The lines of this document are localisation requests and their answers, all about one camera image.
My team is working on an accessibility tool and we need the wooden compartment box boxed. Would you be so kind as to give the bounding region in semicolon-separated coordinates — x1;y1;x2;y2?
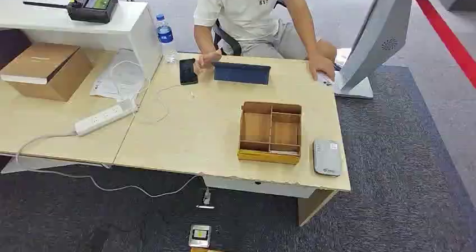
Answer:
237;101;303;166

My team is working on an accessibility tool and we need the dark blue tablet case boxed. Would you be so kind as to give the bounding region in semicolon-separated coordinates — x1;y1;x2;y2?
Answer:
212;61;272;86

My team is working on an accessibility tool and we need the person's right hand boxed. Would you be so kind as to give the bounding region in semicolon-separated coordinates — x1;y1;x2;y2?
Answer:
194;50;223;76

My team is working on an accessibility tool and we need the person's hand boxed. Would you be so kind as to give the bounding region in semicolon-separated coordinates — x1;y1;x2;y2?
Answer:
194;50;223;76
308;52;336;82

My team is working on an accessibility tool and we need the black smartphone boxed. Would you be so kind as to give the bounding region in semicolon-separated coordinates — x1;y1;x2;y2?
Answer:
178;58;199;86

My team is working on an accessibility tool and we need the black office chair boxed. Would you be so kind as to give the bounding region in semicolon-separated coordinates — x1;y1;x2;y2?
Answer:
212;0;288;57

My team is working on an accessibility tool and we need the white floor plug adapter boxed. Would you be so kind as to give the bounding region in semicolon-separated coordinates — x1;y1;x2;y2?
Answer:
196;188;216;210

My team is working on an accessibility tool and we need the white card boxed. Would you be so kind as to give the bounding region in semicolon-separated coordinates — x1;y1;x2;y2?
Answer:
316;71;336;87

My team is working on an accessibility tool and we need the person's left hand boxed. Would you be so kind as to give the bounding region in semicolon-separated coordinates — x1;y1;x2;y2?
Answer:
308;52;336;82

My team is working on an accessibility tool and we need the grey card reader device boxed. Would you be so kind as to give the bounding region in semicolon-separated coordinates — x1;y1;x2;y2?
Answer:
313;139;342;177

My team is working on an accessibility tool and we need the person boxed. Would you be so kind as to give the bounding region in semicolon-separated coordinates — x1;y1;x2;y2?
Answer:
193;0;338;82

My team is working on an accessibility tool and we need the clear water bottle blue label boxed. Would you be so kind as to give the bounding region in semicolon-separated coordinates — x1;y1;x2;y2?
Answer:
155;13;179;65

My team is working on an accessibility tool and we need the small silver floor device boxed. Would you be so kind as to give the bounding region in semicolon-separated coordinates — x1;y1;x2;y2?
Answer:
188;224;212;249

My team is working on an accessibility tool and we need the white power strip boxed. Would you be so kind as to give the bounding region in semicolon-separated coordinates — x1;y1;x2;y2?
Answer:
74;99;138;138

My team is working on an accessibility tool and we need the white shelf unit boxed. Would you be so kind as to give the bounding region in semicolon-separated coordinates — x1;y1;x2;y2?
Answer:
0;0;163;84

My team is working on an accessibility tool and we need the white standing panel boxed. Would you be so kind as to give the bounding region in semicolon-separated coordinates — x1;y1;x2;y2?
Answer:
333;0;432;100

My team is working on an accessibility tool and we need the pale wooden side desk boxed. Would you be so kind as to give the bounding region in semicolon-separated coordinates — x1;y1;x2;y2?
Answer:
0;49;139;175

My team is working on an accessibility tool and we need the black remote controller with antennas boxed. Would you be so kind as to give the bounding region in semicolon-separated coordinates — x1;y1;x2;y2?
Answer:
22;0;119;25

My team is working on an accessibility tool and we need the brown cardboard box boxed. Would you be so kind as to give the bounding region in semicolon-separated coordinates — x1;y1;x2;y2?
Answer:
0;42;94;103

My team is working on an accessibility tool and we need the thin white earphone cable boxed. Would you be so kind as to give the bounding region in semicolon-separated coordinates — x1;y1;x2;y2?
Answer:
136;84;196;124

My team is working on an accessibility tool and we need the white plastic bag with cable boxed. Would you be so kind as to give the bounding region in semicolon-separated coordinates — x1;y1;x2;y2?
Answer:
89;48;149;102

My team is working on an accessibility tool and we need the white power cable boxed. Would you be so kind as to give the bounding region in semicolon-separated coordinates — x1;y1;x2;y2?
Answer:
14;132;203;199

